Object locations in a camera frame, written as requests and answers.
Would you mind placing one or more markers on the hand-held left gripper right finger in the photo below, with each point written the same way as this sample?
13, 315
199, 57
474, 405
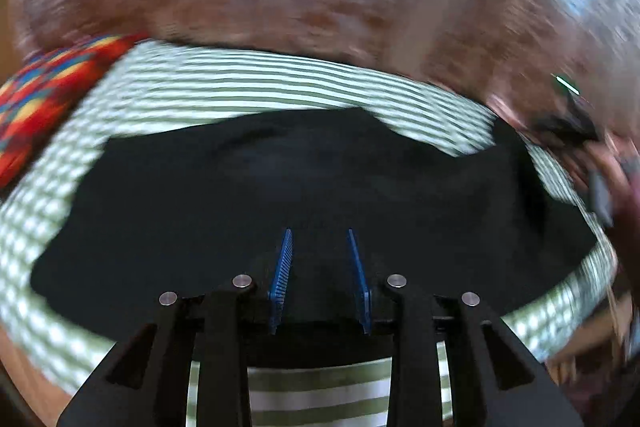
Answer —
361, 282

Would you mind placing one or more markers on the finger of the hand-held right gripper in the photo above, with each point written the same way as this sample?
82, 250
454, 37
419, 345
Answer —
570, 127

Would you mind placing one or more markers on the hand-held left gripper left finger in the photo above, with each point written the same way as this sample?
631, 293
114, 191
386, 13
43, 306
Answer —
281, 277

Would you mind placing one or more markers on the black pants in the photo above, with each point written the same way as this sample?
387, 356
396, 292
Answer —
250, 187

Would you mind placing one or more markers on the green checked bed sheet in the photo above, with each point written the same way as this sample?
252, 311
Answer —
250, 77

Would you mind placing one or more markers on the multicoloured patterned cloth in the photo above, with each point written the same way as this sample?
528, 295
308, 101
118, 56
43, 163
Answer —
45, 92

